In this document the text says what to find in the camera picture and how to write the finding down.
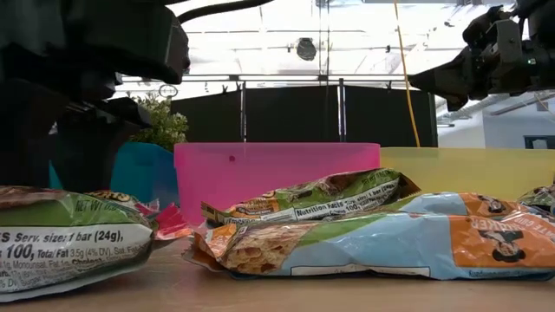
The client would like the black partition pole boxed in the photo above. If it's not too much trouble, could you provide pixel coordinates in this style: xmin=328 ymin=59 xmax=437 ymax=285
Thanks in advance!
xmin=239 ymin=81 xmax=247 ymax=144
xmin=337 ymin=78 xmax=347 ymax=144

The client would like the green potted plant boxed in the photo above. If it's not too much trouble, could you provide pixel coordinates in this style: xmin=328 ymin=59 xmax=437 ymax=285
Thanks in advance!
xmin=128 ymin=92 xmax=190 ymax=153

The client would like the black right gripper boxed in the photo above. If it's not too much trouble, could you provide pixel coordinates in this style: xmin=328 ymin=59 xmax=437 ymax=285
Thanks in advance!
xmin=407 ymin=4 xmax=555 ymax=113

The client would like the silver ceiling duct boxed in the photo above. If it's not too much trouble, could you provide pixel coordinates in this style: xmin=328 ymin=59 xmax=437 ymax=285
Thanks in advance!
xmin=436 ymin=93 xmax=521 ymax=125

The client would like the dark wall frame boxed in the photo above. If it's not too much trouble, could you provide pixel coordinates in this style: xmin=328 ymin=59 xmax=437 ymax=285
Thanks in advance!
xmin=523 ymin=134 xmax=555 ymax=151

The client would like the blue plastic bin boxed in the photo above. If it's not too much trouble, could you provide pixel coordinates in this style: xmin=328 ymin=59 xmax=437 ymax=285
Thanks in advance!
xmin=48 ymin=141 xmax=180 ymax=210

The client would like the yellow hanging cable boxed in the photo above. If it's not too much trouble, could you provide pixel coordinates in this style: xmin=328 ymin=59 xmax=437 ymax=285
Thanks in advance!
xmin=392 ymin=0 xmax=421 ymax=148

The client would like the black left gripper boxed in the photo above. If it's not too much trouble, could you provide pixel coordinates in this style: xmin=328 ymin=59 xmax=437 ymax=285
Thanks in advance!
xmin=0 ymin=0 xmax=191 ymax=192

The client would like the green granola bar wrapper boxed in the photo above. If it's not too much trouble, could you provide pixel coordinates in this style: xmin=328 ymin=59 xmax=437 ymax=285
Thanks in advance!
xmin=200 ymin=167 xmax=422 ymax=227
xmin=0 ymin=185 xmax=156 ymax=303
xmin=516 ymin=181 xmax=555 ymax=216

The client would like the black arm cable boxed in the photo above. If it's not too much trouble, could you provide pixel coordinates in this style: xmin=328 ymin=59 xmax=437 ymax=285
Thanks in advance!
xmin=177 ymin=0 xmax=275 ymax=24

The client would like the black ceiling spotlight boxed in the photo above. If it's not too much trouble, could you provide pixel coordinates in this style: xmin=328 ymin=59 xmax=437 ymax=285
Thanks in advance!
xmin=296 ymin=37 xmax=318 ymax=62

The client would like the red granola bar wrapper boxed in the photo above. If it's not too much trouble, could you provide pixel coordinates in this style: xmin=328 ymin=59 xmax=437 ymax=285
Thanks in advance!
xmin=138 ymin=199 xmax=193 ymax=241

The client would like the horizontal metal rail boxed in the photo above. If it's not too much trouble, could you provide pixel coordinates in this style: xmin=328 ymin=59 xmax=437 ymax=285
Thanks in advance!
xmin=121 ymin=74 xmax=411 ymax=83

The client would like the thin black hanging cable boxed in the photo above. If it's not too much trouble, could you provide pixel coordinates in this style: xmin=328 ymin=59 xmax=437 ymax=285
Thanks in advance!
xmin=323 ymin=0 xmax=331 ymax=144

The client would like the black partition panel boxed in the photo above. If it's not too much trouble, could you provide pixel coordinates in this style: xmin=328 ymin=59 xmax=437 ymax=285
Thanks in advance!
xmin=344 ymin=85 xmax=438 ymax=149
xmin=245 ymin=85 xmax=341 ymax=144
xmin=170 ymin=88 xmax=243 ymax=144

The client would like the metal ring hook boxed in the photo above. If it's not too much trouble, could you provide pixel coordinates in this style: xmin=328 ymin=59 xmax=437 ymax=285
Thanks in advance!
xmin=158 ymin=83 xmax=180 ymax=99

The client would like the thin yellow ceiling cable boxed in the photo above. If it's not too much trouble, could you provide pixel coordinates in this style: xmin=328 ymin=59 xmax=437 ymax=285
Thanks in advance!
xmin=533 ymin=91 xmax=551 ymax=113

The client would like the yellow translucent plastic bin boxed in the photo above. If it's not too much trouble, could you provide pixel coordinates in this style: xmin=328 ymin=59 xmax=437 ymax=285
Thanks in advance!
xmin=380 ymin=146 xmax=555 ymax=203

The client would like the pink translucent plastic bin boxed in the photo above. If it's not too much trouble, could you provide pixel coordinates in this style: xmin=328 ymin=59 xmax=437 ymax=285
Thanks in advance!
xmin=173 ymin=141 xmax=382 ymax=227

